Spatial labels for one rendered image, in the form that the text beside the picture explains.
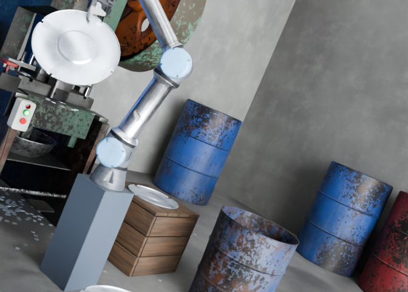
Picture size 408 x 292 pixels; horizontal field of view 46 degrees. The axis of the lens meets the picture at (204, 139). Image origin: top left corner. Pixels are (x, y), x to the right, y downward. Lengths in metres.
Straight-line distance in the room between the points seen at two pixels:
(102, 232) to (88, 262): 0.14
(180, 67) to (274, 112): 3.83
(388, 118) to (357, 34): 0.99
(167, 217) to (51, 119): 0.74
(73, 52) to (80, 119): 0.91
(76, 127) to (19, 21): 0.63
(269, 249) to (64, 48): 1.26
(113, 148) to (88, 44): 0.41
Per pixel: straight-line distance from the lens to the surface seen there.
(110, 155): 1.86
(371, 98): 5.14
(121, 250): 2.49
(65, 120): 2.50
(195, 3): 2.60
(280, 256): 2.31
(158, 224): 2.41
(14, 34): 2.73
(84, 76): 1.64
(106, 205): 2.01
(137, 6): 2.82
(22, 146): 2.56
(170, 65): 1.81
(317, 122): 5.30
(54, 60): 1.65
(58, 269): 2.14
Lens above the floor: 0.95
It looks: 5 degrees down
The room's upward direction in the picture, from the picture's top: 23 degrees clockwise
